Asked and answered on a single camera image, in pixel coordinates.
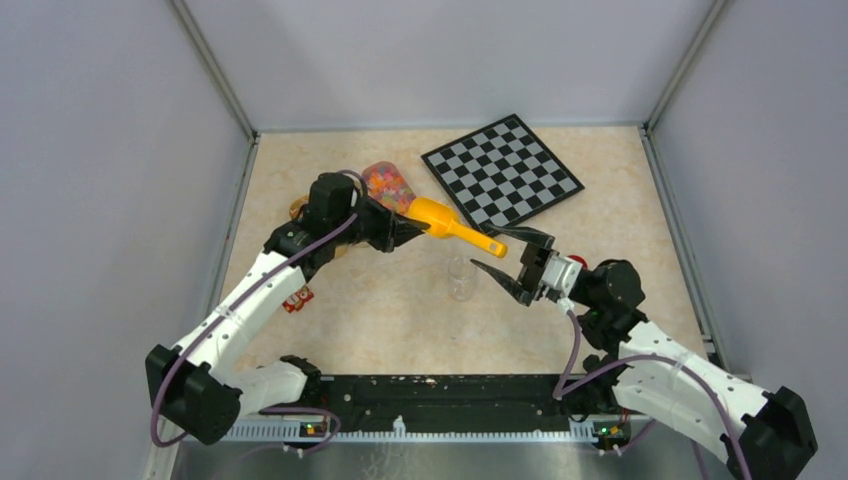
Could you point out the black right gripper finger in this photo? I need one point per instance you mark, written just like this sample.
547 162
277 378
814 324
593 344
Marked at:
529 235
510 285

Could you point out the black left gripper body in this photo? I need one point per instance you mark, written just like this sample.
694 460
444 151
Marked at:
374 224

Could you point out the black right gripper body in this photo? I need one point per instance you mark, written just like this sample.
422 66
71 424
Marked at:
536 261

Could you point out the yellow plastic scoop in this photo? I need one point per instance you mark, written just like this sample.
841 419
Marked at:
444 223

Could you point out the clear glass jar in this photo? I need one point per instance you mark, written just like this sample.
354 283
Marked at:
462 277

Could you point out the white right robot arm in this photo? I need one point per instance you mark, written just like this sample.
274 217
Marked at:
756 433

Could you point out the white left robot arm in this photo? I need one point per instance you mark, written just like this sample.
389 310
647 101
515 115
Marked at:
195 385

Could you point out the pink tray with candies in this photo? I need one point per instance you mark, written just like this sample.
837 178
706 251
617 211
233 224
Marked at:
388 186

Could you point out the red jar lid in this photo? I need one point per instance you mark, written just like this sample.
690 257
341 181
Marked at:
580 261

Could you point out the black white chessboard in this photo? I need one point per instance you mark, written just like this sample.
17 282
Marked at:
501 175

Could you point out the yellow tray with lollipops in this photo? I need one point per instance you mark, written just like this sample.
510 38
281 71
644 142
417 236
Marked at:
297 208

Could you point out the red owl toy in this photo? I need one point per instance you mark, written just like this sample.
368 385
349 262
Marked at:
297 301

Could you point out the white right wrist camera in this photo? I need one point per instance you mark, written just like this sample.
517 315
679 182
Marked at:
559 277

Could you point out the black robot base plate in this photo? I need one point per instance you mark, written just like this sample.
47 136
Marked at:
442 404

